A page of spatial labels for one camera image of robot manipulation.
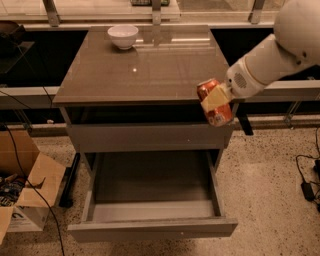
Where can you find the grey drawer cabinet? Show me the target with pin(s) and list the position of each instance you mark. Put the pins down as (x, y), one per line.
(154, 82)

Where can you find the open cardboard box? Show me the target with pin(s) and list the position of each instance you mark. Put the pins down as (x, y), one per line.
(34, 181)

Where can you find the white ceramic bowl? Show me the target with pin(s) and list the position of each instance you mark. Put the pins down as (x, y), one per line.
(123, 36)

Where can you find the dark object on left shelf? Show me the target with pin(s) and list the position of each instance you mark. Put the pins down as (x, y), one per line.
(11, 35)

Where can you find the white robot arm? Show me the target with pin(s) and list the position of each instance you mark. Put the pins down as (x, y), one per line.
(293, 47)

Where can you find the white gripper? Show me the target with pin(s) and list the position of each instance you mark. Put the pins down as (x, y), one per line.
(237, 81)

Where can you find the black power adapter with cable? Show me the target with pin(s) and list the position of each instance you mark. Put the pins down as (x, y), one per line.
(311, 188)

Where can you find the red coke can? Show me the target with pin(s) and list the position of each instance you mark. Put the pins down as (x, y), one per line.
(219, 116)

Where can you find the open grey middle drawer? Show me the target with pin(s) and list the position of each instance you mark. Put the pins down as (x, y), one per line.
(152, 196)

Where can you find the closed grey top drawer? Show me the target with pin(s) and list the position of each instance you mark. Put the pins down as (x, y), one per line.
(127, 138)

